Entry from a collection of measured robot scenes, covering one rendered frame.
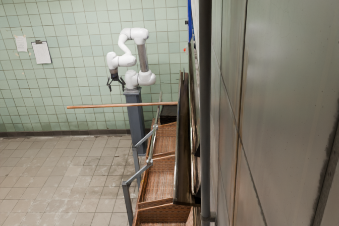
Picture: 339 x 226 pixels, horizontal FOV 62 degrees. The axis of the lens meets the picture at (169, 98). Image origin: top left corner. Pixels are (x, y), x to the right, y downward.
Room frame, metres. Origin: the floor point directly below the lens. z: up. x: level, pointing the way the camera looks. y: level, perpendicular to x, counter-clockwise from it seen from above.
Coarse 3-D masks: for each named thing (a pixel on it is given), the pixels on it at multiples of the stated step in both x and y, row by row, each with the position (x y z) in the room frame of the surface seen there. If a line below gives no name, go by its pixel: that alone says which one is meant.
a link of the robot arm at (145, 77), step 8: (136, 32) 3.14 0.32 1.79; (144, 32) 3.13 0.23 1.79; (136, 40) 3.14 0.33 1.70; (144, 40) 3.16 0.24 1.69; (144, 48) 3.20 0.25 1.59; (144, 56) 3.20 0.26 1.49; (144, 64) 3.21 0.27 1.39; (144, 72) 3.23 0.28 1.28; (144, 80) 3.22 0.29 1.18; (152, 80) 3.22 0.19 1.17
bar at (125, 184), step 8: (160, 96) 2.75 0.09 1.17; (152, 136) 2.01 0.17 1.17; (136, 144) 2.18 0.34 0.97; (152, 144) 1.89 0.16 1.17; (136, 152) 2.16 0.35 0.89; (152, 152) 1.79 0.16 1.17; (136, 160) 2.16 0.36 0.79; (152, 160) 1.69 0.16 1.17; (136, 168) 2.16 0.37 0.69; (144, 168) 1.68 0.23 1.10; (136, 176) 1.69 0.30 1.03; (128, 184) 1.69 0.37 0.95; (128, 192) 1.69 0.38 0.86; (128, 200) 1.68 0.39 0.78; (128, 208) 1.69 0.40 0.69; (128, 216) 1.69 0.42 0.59
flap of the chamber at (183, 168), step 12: (180, 108) 2.03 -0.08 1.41; (180, 120) 1.85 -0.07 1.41; (180, 132) 1.69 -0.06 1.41; (180, 144) 1.55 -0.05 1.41; (180, 156) 1.42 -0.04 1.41; (180, 168) 1.31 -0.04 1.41; (180, 180) 1.21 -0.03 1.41; (180, 192) 1.12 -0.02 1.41; (180, 204) 1.06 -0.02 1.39; (192, 204) 1.05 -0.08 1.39
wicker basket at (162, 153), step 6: (162, 126) 2.81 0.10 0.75; (168, 126) 2.80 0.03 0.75; (156, 132) 2.82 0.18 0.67; (162, 132) 2.81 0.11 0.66; (174, 132) 2.80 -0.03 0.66; (150, 138) 2.61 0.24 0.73; (156, 138) 2.80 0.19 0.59; (162, 138) 2.79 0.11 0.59; (168, 138) 2.78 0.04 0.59; (174, 138) 2.78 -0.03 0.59; (150, 144) 2.56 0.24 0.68; (162, 144) 2.67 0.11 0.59; (168, 144) 2.67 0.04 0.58; (174, 144) 2.66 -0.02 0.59; (156, 150) 2.57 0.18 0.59; (162, 150) 2.56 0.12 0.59; (168, 150) 2.56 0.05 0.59; (174, 150) 2.26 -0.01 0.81; (156, 156) 2.28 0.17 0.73; (162, 156) 2.46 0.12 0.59; (168, 162) 2.27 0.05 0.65
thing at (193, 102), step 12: (192, 36) 2.79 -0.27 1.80; (192, 48) 2.46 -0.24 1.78; (192, 60) 2.21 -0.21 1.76; (192, 72) 1.98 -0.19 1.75; (192, 84) 1.79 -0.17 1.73; (192, 96) 1.62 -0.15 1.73; (192, 108) 1.46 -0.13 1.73; (192, 120) 1.32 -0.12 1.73; (192, 132) 1.21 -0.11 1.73; (192, 144) 1.10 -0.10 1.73
